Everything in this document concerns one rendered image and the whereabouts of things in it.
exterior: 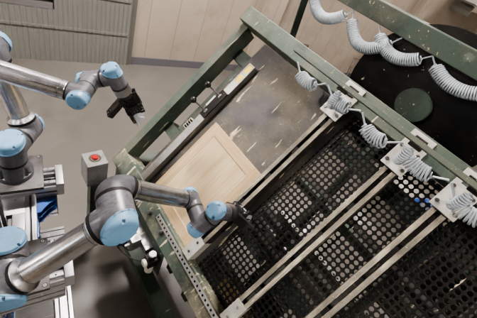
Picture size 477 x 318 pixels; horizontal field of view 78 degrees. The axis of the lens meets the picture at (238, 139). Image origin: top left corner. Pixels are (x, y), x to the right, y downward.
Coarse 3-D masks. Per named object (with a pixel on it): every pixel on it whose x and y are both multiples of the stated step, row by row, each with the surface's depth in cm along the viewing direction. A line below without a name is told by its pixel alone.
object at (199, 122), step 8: (248, 64) 174; (248, 72) 172; (232, 88) 173; (200, 120) 176; (208, 120) 179; (192, 128) 177; (184, 136) 178; (176, 144) 179; (184, 144) 181; (168, 152) 180; (176, 152) 181; (160, 160) 180; (168, 160) 182; (152, 168) 181; (160, 168) 183; (144, 176) 182; (152, 176) 183
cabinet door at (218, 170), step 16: (208, 144) 172; (224, 144) 167; (192, 160) 173; (208, 160) 169; (224, 160) 165; (240, 160) 160; (176, 176) 175; (192, 176) 170; (208, 176) 166; (224, 176) 162; (240, 176) 158; (256, 176) 154; (208, 192) 163; (224, 192) 159; (240, 192) 155; (176, 208) 169; (176, 224) 165
